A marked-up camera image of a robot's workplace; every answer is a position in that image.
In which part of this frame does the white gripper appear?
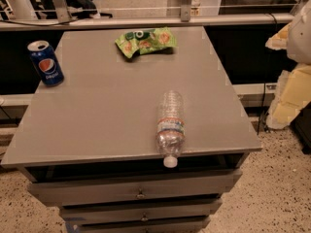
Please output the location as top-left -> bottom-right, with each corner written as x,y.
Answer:
265,0 -> 311,129

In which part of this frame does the black cable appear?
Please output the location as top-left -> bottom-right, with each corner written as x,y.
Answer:
257,13 -> 279,136

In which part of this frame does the grey drawer cabinet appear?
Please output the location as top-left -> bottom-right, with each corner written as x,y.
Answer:
0,26 -> 263,233

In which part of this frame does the blue pepsi can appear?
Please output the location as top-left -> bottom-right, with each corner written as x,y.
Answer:
27,40 -> 64,86

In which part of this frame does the grey drawer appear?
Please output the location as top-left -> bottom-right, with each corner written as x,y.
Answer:
69,216 -> 210,233
60,198 -> 222,224
28,169 -> 242,206

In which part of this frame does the bottom grey drawer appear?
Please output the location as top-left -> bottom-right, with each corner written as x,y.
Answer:
69,216 -> 210,233

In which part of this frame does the grey metal railing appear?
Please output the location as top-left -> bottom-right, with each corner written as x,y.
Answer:
0,0 -> 309,31

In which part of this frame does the top grey drawer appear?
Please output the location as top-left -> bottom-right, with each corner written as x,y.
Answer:
28,169 -> 242,206

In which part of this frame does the green snack bag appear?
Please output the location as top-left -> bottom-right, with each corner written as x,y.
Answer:
115,27 -> 177,59

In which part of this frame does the clear plastic water bottle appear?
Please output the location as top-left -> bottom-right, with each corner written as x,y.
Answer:
155,90 -> 186,168

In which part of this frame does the middle grey drawer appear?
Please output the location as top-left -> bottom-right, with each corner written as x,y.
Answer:
60,198 -> 222,224

